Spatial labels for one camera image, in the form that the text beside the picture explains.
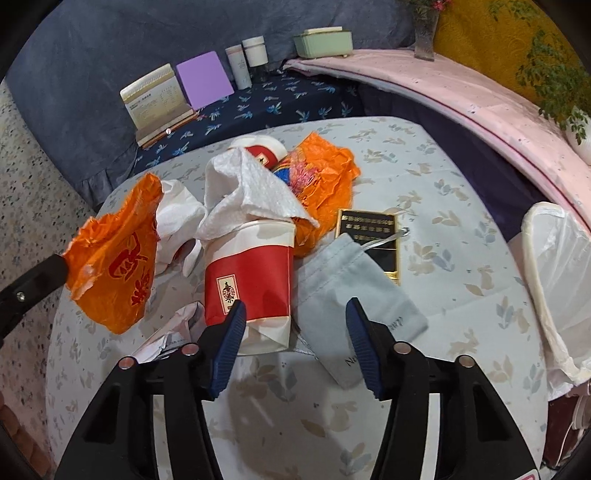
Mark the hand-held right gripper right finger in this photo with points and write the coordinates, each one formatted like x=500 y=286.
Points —
x=364 y=346

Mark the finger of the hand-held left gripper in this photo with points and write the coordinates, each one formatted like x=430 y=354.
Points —
x=32 y=290

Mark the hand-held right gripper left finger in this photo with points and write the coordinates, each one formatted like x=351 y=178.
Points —
x=228 y=341

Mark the red and white paper cup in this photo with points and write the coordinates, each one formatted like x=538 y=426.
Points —
x=258 y=277
x=270 y=154

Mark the orange plastic bag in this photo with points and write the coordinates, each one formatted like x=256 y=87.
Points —
x=115 y=258
x=332 y=170

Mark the black and gold cigarette box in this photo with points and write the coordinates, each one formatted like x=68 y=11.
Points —
x=369 y=221

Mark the trash bin with white liner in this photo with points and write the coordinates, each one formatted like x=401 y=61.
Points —
x=554 y=277

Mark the crumpled paper receipt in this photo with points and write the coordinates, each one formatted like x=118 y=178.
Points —
x=180 y=327

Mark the pale floral tablecloth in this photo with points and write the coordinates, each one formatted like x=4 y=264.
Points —
x=461 y=286

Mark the crumpled white tissue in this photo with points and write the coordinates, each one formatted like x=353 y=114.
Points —
x=178 y=217

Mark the white paper towel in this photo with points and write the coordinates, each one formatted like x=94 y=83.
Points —
x=249 y=189

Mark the dark purple cloth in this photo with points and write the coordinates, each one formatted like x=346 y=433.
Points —
x=485 y=175

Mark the dark red cloth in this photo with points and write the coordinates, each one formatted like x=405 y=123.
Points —
x=563 y=429

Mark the cream box on stand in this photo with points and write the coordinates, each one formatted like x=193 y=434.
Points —
x=157 y=101

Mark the blue grey cloth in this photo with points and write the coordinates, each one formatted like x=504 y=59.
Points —
x=92 y=69

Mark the navy floral cloth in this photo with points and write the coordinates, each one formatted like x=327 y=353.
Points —
x=277 y=106

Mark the pink cloth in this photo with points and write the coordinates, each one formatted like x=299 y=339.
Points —
x=461 y=106

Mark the purple notepad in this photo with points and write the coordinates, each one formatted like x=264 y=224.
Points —
x=205 y=78

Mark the white bottle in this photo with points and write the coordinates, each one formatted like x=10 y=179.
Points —
x=239 y=69

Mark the white lidded jar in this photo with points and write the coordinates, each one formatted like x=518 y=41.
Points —
x=255 y=53

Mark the white plant pot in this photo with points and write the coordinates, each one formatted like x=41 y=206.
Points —
x=581 y=138

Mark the green tissue box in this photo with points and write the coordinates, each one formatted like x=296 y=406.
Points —
x=323 y=44

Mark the glass vase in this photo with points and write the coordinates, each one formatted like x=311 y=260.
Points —
x=425 y=37

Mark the green leafy plant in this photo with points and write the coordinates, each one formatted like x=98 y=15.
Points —
x=549 y=78

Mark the yellow patterned cloth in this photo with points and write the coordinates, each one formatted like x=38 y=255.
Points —
x=475 y=37

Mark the pink flowers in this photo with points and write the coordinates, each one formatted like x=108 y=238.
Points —
x=431 y=4

